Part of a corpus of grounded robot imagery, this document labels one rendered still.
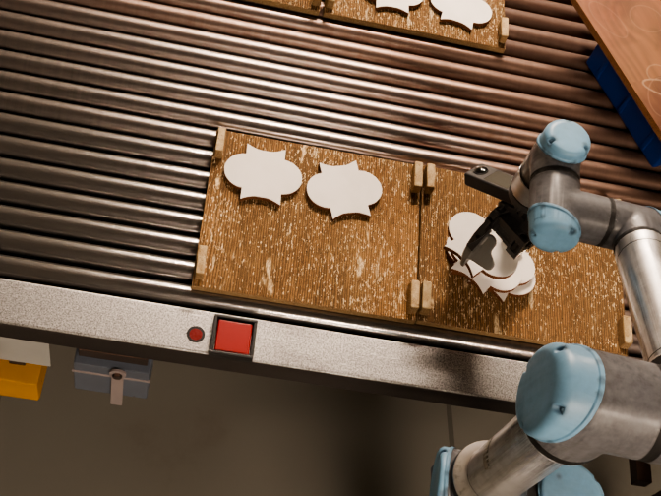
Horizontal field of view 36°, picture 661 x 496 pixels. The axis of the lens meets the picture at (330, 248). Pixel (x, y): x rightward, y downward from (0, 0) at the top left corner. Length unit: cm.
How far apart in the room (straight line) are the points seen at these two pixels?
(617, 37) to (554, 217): 87
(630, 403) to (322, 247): 84
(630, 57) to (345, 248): 77
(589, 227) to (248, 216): 67
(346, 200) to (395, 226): 11
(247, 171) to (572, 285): 66
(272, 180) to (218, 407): 95
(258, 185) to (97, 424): 100
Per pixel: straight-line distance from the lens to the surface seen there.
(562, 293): 197
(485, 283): 185
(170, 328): 177
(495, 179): 170
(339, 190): 192
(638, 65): 225
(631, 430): 119
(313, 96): 208
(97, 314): 178
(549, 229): 147
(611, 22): 231
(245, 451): 267
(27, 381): 196
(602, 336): 196
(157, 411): 269
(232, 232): 185
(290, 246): 185
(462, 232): 181
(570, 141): 154
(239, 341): 175
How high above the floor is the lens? 251
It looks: 58 degrees down
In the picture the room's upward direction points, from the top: 22 degrees clockwise
